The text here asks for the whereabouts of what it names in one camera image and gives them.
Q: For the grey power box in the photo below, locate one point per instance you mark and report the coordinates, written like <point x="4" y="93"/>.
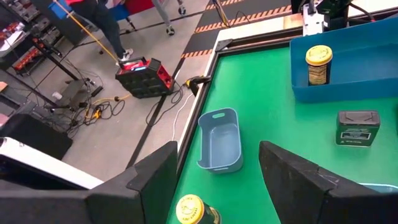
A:
<point x="73" y="93"/>

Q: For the black mat frame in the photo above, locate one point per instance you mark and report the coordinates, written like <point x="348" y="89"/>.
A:
<point x="264" y="40"/>

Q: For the person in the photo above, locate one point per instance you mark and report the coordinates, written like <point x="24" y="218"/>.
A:
<point x="161" y="14"/>

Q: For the black yellow clamp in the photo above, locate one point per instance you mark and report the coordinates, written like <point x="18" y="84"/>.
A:
<point x="196" y="82"/>

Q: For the blue box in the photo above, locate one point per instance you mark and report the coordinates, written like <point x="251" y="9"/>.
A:
<point x="59" y="8"/>

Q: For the red and black toolbox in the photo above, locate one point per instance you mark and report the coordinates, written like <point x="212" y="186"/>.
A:
<point x="146" y="82"/>

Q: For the white board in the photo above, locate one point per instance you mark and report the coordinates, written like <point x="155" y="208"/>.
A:
<point x="46" y="165"/>

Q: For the yellow-lid spice jar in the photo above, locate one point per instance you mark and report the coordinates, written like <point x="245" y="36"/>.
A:
<point x="318" y="56"/>
<point x="189" y="210"/>

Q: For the parts bin shelf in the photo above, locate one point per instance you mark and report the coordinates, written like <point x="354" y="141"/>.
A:
<point x="18" y="34"/>

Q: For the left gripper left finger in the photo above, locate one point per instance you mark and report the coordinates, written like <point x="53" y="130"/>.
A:
<point x="124" y="202"/>

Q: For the light table rim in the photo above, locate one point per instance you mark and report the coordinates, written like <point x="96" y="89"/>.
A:
<point x="242" y="31"/>

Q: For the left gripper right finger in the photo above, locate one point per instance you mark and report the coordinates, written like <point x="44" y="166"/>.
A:
<point x="311" y="199"/>

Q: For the large blue plastic bin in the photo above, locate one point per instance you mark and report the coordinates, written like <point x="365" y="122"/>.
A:
<point x="357" y="90"/>

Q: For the person's legs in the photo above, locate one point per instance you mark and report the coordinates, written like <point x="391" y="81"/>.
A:
<point x="105" y="28"/>

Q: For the green tin black lid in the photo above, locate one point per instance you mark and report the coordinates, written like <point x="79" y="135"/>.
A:
<point x="357" y="133"/>

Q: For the yellow stick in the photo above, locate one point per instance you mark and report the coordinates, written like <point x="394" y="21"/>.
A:
<point x="84" y="29"/>

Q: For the small blue-green plastic basket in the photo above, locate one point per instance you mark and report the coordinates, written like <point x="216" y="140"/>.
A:
<point x="382" y="187"/>
<point x="220" y="146"/>

